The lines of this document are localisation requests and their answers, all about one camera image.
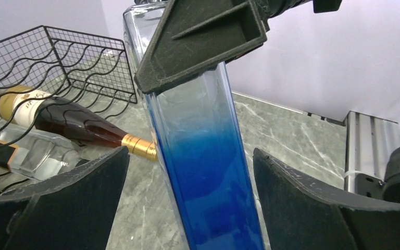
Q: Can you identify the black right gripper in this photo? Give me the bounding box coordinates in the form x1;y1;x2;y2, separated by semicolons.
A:
134;0;342;94

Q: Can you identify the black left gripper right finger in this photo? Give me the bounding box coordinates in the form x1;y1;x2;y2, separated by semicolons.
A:
253;148;400;249

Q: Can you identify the aluminium extrusion rail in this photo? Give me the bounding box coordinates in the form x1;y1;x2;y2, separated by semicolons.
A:
344;111;400;193

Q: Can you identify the brown bottle gold foil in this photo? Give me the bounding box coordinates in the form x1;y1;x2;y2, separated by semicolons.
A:
0;85;157;161

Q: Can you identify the blue square glass bottle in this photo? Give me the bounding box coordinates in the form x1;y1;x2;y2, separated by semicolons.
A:
123;1;264;249

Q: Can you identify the black wire wine rack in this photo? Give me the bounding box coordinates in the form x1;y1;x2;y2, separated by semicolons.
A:
0;25;139;194

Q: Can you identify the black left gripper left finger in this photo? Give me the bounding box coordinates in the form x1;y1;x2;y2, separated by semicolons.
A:
0;147;130;249

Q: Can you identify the clear bottle black gold cap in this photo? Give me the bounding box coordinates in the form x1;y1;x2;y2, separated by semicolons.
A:
0;121;88;193

